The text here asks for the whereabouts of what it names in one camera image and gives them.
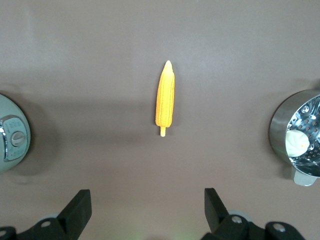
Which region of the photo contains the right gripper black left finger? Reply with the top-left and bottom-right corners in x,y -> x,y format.
0,189 -> 92,240

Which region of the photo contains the yellow corn cob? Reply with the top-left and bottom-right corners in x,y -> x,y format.
154,60 -> 176,137

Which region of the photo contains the grey cooking pot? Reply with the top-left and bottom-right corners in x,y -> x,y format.
0,93 -> 32,174

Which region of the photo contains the brown table cloth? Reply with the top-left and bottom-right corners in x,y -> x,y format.
0,0 -> 320,240

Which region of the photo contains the white steamed bun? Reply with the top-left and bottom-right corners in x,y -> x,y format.
285,129 -> 310,158

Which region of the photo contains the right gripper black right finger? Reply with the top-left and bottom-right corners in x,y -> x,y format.
201,187 -> 312,240

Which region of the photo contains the stainless steel steamer pot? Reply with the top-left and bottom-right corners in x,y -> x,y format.
268,89 -> 320,187

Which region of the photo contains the perforated steel steamer insert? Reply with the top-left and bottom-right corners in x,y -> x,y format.
285,94 -> 320,173

